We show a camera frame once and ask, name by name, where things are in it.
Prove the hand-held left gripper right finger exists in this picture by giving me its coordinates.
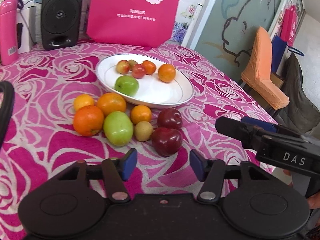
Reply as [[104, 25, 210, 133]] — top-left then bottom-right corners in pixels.
[[189, 149, 280, 204]]

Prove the pink rose pattern tablecloth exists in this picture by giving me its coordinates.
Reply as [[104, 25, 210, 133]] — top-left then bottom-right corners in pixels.
[[0, 39, 278, 240]]

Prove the orange covered chair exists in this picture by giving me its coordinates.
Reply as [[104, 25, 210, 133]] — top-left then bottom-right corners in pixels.
[[241, 26, 290, 110]]

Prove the yellow citrus fruit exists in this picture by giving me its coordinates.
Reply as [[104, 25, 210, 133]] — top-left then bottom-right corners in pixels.
[[73, 94, 95, 112]]

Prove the small pink paper bag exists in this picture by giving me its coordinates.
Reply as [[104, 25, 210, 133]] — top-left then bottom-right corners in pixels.
[[279, 5, 300, 47]]

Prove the small orange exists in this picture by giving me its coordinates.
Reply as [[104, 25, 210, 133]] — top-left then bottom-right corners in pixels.
[[130, 105, 152, 125]]

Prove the large orange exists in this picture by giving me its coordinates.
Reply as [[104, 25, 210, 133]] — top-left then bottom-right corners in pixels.
[[158, 64, 176, 83]]

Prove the dark green cloth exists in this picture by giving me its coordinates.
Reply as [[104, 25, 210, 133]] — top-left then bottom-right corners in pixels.
[[276, 52, 320, 133]]

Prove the purple flower wall sticker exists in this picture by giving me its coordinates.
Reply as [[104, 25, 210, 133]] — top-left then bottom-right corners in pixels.
[[172, 0, 208, 42]]

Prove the glass door with cartoon drawing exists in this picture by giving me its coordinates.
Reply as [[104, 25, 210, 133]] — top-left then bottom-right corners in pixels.
[[181, 0, 305, 85]]

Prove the black strap loop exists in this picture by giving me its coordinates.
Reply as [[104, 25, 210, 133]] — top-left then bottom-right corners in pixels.
[[0, 81, 15, 145]]

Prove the white box with black print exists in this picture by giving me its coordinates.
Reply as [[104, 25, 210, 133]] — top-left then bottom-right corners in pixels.
[[16, 5, 37, 55]]

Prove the person's right hand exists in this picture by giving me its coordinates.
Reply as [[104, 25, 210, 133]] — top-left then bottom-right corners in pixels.
[[283, 169, 320, 210]]

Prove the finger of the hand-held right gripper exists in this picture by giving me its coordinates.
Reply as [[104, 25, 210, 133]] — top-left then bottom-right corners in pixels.
[[241, 117, 309, 138], [216, 116, 262, 149]]

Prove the pink thermos bottle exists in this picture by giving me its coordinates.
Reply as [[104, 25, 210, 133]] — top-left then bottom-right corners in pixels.
[[0, 0, 19, 66]]

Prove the red-yellow small apple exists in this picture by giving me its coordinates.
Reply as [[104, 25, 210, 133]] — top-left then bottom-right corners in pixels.
[[116, 60, 130, 75]]

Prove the black speaker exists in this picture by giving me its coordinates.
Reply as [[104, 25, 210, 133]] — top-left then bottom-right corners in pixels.
[[41, 0, 84, 51]]

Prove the white round plate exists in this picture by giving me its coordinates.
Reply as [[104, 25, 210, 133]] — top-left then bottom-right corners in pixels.
[[96, 54, 195, 109]]

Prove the oblong green apple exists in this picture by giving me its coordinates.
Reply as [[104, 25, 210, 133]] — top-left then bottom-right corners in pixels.
[[103, 111, 134, 147]]

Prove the red-green small apple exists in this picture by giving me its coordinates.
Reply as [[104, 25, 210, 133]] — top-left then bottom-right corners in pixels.
[[132, 64, 147, 79]]

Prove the olive green small fruit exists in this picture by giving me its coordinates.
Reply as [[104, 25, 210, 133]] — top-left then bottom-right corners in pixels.
[[134, 121, 154, 142]]

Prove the round green apple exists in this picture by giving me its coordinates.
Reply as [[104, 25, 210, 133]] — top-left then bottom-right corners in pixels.
[[114, 75, 139, 97]]

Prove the magenta printed bag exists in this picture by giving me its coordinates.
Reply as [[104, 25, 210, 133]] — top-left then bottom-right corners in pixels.
[[86, 0, 184, 48]]

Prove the blue bag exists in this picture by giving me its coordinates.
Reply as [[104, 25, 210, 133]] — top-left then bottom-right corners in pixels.
[[271, 35, 305, 73]]

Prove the dark red plum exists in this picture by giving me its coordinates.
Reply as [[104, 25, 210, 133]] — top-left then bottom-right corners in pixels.
[[157, 107, 183, 130], [151, 127, 182, 157]]

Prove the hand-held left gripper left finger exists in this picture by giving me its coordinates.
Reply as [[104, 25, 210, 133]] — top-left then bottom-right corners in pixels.
[[46, 148, 138, 204]]

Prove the orange with stem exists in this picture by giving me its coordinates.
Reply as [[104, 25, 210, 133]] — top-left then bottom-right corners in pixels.
[[73, 105, 105, 137]]

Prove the tangerine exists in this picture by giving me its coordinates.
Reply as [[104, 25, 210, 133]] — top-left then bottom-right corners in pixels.
[[141, 60, 157, 75]]

